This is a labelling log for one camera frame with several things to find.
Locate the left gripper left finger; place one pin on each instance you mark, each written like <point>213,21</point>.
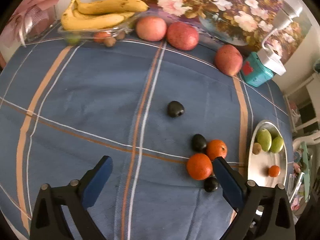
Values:
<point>48,221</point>

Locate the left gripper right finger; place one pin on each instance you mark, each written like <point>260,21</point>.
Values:
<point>261,212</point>

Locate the brown kiwi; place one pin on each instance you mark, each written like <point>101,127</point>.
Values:
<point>257,148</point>

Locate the round green apple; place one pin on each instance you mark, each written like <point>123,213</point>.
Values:
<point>277,144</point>

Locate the large front orange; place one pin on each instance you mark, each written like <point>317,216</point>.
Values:
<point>199,166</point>

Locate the small fruits in container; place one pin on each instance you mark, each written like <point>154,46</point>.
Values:
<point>107,38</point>

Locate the small orange on tray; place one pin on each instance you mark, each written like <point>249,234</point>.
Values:
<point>274,171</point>

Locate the silver metal tray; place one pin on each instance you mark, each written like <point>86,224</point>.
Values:
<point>258,164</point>

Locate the dark plum near kiwis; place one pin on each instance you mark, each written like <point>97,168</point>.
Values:
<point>211,184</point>

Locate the green mango on tray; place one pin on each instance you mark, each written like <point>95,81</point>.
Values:
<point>264,139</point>

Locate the orange with stem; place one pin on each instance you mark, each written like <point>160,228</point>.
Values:
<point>216,148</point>

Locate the dark plum beside oranges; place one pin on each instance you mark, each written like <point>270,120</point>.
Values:
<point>198,143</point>

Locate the white shelf unit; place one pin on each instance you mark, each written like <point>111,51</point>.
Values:
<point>303,104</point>

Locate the teal house-shaped box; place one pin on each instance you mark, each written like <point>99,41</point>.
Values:
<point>254,72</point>

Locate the lone dark plum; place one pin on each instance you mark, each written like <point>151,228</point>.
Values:
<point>175,109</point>

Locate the blue plaid tablecloth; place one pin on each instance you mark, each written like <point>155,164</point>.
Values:
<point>63,108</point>

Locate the white desk lamp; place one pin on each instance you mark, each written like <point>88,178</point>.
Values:
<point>285,15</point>

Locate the right red apple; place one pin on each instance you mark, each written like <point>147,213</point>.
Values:
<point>228,60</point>

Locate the red apple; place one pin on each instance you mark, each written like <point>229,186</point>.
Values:
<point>182,36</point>
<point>228,60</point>

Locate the clear plastic fruit container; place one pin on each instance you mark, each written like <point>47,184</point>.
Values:
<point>127,26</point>

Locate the middle red apple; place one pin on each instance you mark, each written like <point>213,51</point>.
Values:
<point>182,36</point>

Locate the yellow banana bunch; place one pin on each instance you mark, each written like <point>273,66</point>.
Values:
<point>101,14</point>

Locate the floral painting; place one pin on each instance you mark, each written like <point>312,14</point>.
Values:
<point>243,23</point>

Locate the pale pink apple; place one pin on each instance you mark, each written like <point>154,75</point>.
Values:
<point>151,28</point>

